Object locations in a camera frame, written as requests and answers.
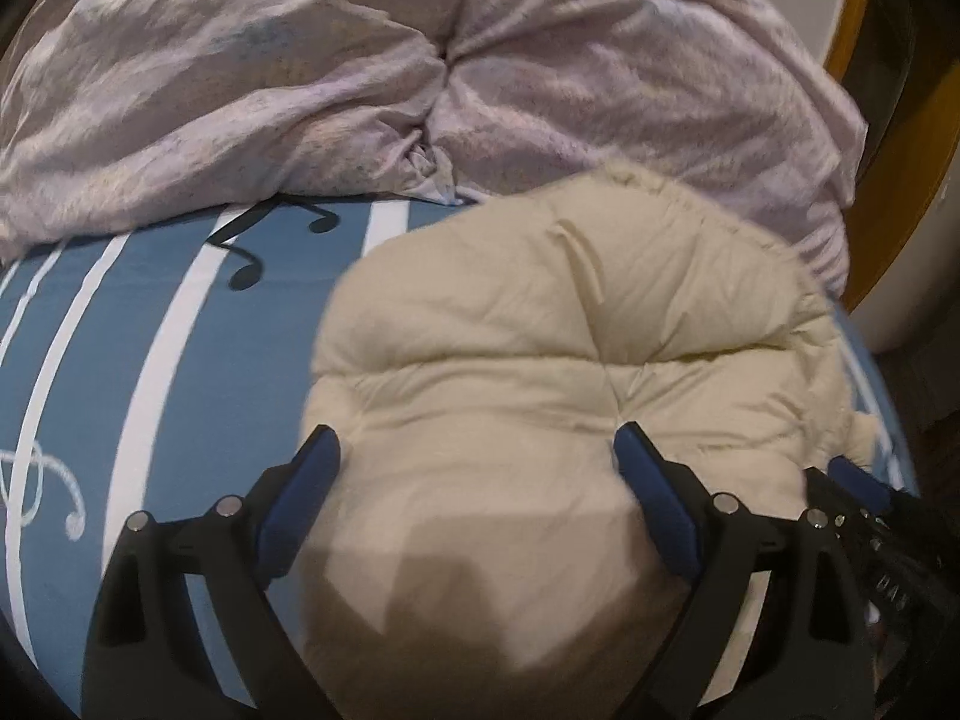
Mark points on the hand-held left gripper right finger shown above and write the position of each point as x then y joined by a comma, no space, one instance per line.
660,487

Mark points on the lilac crumpled duvet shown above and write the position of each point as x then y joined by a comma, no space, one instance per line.
337,67

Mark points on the yellow door frame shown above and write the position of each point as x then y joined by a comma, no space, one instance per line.
885,90

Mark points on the beige puffer jacket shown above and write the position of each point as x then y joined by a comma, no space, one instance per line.
570,360

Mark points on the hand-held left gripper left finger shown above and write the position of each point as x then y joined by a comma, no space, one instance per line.
304,487

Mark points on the blue white striped bed sheet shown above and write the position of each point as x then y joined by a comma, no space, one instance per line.
150,360

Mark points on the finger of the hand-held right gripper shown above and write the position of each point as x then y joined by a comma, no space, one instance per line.
862,491

